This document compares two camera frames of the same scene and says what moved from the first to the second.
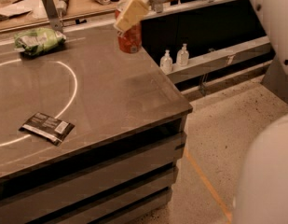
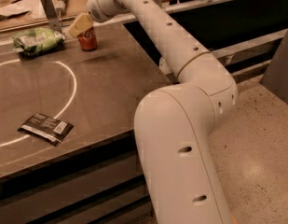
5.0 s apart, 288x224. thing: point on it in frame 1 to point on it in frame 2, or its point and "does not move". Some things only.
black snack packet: x=48 y=128 does not move
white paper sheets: x=30 y=10 does not move
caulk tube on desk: x=62 y=3 does not move
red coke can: x=131 y=41 to x=88 y=40
